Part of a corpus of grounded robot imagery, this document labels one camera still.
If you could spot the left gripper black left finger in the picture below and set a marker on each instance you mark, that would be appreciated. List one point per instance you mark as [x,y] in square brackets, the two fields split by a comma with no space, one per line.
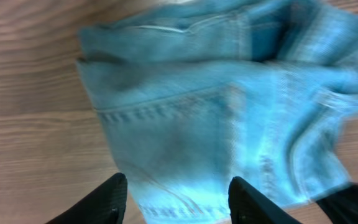
[106,204]

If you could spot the light blue denim jeans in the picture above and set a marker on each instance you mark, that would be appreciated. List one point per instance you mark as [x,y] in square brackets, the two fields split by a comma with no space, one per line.
[191,95]

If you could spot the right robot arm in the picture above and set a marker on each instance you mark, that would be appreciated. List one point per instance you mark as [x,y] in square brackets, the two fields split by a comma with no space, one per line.
[342,206]

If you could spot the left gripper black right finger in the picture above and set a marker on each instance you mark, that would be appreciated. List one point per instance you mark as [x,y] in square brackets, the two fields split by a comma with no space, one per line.
[248,206]

